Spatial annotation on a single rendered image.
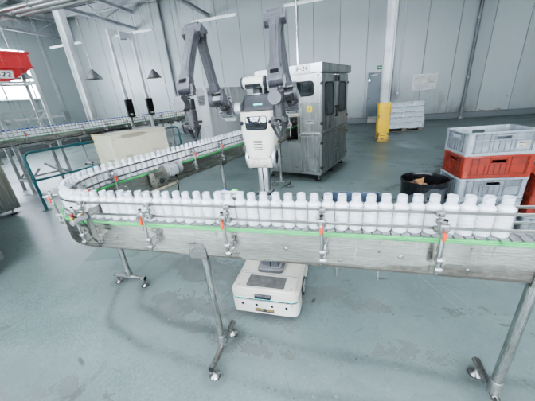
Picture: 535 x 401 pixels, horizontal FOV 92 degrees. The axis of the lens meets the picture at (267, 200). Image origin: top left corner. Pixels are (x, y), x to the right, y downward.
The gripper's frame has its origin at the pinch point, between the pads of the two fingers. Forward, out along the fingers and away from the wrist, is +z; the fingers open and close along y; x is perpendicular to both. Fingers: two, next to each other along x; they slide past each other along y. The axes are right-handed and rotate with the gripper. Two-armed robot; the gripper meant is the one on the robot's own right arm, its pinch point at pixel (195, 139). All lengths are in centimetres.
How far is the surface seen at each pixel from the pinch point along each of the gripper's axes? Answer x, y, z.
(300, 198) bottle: 56, 16, 26
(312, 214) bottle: 62, 17, 32
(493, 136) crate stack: 209, -160, 30
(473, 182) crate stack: 202, -160, 74
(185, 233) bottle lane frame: -4.2, 19.2, 45.4
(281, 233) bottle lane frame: 48, 20, 42
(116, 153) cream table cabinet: -289, -234, 51
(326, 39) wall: 18, -1182, -235
